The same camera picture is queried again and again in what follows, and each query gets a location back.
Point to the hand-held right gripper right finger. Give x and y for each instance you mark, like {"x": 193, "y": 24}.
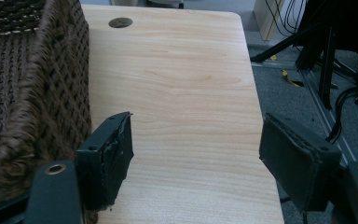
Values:
{"x": 295, "y": 161}

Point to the yellow tape scrap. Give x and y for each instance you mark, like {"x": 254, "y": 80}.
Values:
{"x": 289, "y": 79}

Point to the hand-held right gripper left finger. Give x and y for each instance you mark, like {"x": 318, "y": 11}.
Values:
{"x": 105, "y": 161}

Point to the light wooden desk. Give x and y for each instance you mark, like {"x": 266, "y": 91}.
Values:
{"x": 270, "y": 18}

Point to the metal floor rail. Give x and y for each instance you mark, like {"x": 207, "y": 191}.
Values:
{"x": 312, "y": 90}
{"x": 273, "y": 64}

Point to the brown woven basket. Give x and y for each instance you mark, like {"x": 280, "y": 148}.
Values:
{"x": 28, "y": 93}

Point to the black metal stand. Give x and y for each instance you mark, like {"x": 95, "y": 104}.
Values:
{"x": 327, "y": 62}

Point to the dark round object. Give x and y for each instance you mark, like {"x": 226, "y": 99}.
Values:
{"x": 164, "y": 3}

